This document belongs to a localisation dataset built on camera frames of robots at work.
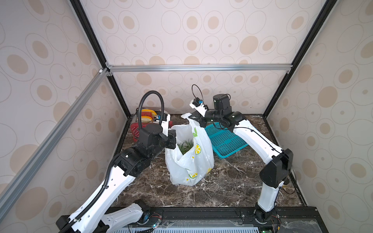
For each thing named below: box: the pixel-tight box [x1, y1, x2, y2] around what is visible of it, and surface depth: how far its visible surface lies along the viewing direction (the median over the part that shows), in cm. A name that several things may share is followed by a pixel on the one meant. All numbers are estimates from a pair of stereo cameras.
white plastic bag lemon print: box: [165, 113, 215, 186], surface depth 79 cm
